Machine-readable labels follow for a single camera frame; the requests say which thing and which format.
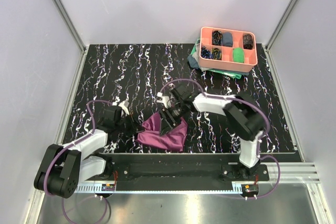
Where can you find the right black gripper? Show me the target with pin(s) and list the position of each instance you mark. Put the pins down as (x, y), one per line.
(167, 124)

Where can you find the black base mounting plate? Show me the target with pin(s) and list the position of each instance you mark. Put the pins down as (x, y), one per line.
(225, 166)

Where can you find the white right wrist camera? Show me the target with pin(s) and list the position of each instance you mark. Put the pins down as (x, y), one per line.
(163, 99)

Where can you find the colourful band bundle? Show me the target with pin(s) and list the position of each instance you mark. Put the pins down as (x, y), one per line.
(216, 54)
(205, 53)
(217, 37)

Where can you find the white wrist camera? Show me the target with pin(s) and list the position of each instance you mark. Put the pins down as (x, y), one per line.
(123, 105)
(163, 99)

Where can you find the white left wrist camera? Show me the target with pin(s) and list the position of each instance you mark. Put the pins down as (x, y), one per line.
(123, 105)

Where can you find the colourful band bundle middle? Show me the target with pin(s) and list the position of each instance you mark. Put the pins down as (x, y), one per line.
(216, 54)

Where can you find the dark patterned rolled napkin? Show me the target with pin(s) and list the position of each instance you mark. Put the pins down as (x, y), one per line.
(248, 42)

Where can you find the pink compartment tray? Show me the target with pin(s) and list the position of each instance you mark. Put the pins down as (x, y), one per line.
(226, 63)

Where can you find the colourful band bundle left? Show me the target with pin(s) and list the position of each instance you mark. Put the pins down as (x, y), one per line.
(205, 53)

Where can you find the purple cloth napkin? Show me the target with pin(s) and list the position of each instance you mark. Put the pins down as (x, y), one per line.
(172, 141)

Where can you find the colourful band bundle top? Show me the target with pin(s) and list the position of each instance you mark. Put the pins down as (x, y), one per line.
(217, 37)

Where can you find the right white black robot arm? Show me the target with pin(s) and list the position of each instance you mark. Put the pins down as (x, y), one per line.
(246, 118)

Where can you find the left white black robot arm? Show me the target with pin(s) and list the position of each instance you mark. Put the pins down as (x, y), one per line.
(64, 167)

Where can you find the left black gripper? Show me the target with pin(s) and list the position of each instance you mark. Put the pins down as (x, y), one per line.
(134, 128)

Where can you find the blue rolled napkin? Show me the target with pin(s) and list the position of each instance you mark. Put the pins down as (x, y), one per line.
(227, 39)

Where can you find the green rolled napkin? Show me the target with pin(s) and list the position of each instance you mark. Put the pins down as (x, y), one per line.
(238, 55)

